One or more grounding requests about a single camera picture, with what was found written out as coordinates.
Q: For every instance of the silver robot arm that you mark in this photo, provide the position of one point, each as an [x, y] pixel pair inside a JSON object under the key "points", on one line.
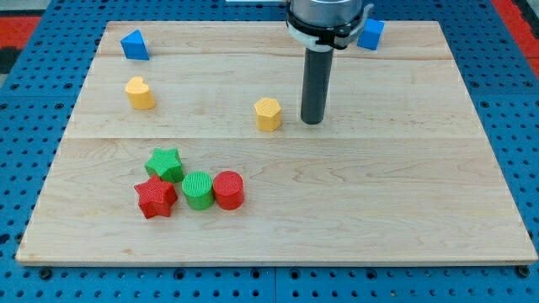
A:
{"points": [[322, 26]]}

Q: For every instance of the blue cube block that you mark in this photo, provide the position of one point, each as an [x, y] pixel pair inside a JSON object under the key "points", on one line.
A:
{"points": [[371, 34]]}

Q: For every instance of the yellow hexagon block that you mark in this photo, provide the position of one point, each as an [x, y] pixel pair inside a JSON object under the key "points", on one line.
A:
{"points": [[268, 114]]}

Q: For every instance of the yellow heart block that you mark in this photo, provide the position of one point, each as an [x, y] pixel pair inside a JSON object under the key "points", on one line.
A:
{"points": [[139, 94]]}

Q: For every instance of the green cylinder block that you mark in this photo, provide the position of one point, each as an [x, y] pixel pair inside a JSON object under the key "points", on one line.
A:
{"points": [[198, 190]]}

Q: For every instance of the light wooden board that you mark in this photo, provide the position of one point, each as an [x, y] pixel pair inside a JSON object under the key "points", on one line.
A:
{"points": [[399, 173]]}

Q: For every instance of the blue triangle block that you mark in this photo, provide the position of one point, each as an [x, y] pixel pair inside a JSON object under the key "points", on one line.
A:
{"points": [[134, 46]]}

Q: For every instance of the red cylinder block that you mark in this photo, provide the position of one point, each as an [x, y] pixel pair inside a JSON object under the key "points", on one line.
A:
{"points": [[228, 190]]}

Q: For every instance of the green star block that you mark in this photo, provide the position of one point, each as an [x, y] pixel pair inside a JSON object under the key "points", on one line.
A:
{"points": [[166, 163]]}

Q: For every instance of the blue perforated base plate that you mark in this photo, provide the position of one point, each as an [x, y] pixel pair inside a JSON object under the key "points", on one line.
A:
{"points": [[53, 45]]}

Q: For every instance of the red star block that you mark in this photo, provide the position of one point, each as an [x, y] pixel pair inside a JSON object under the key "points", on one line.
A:
{"points": [[156, 197]]}

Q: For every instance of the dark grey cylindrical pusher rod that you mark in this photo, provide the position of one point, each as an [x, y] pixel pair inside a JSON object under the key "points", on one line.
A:
{"points": [[316, 74]]}

